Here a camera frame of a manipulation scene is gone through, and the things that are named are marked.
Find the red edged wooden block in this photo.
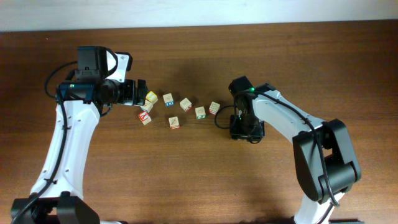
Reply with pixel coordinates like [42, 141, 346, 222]
[209, 101, 220, 115]

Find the green edged wooden block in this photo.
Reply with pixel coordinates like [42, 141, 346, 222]
[195, 106, 206, 119]

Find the number four wooden block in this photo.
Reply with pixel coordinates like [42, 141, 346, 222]
[180, 98, 192, 112]

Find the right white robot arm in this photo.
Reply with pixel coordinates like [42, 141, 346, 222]
[228, 76, 361, 223]

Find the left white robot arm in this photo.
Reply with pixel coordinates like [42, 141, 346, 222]
[11, 46, 148, 223]

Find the yellow top wooden block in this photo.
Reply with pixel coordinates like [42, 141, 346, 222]
[146, 91, 158, 104]

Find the carrot picture wooden block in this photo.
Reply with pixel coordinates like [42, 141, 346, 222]
[140, 100, 153, 113]

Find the red letter wooden block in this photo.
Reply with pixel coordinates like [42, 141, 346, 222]
[138, 111, 152, 125]

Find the blue edged wooden block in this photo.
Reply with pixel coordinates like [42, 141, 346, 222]
[163, 93, 174, 107]

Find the leaf picture wooden block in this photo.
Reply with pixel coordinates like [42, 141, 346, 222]
[169, 116, 180, 129]

